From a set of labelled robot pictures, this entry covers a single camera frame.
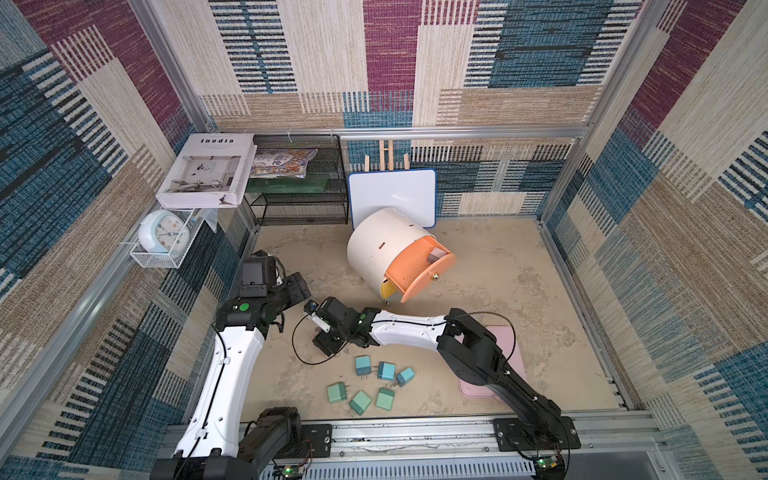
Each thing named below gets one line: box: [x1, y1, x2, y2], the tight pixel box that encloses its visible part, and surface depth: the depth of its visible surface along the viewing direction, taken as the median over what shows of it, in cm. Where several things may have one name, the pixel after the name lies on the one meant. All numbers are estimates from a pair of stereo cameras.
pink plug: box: [426, 246, 447, 265], surface depth 88 cm
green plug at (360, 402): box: [349, 390, 372, 416], surface depth 79 cm
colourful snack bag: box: [250, 148, 318, 179], surface depth 85 cm
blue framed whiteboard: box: [348, 168, 437, 230], surface depth 104 cm
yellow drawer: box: [380, 281, 396, 299], surface depth 85 cm
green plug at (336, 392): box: [326, 381, 347, 403], surface depth 81 cm
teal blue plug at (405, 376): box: [397, 367, 415, 387], surface depth 83 cm
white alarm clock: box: [138, 210, 190, 255], surface depth 66 cm
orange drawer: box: [385, 235, 456, 303], surface depth 83 cm
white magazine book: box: [155, 134, 258, 209], surface depth 76 cm
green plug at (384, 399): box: [376, 387, 395, 411], surface depth 81 cm
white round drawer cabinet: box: [346, 208, 435, 299], surface depth 91 cm
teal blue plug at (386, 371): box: [377, 361, 397, 381], surface depth 84 cm
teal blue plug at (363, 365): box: [355, 355, 372, 380], surface depth 86 cm
